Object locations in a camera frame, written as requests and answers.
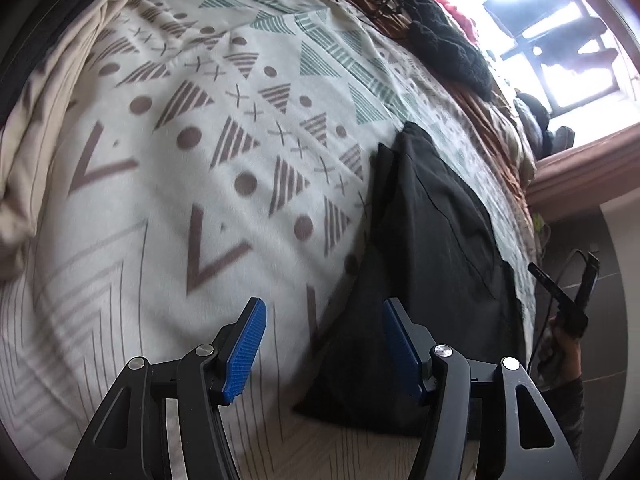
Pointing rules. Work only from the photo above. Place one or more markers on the red cloth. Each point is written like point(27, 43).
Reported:
point(462, 17)

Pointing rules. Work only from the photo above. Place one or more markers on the black garment with yellow print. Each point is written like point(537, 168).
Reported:
point(430, 260)

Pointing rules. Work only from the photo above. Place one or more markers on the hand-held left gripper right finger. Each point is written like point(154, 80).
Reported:
point(400, 345)

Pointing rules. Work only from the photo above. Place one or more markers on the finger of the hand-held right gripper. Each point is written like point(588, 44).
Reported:
point(589, 285)
point(547, 287)

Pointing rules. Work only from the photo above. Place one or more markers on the person's right forearm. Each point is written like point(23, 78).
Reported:
point(567, 410)

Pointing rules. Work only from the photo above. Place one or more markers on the bright window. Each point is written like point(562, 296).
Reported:
point(550, 77)

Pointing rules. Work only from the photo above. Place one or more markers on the dark bed headboard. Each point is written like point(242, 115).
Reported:
point(45, 45)

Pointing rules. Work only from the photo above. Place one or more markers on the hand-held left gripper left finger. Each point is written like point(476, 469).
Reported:
point(245, 350)

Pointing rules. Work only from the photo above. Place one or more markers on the white patterned bed blanket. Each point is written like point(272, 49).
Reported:
point(175, 210)

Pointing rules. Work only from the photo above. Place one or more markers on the grey cloth pile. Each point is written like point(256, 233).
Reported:
point(537, 120)

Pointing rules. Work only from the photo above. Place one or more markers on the beige pillow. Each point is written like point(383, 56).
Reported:
point(45, 150)

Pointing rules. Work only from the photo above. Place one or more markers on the brown and beige quilt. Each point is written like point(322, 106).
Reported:
point(500, 125)

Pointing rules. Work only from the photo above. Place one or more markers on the black knitted cloth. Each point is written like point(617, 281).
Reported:
point(450, 45)

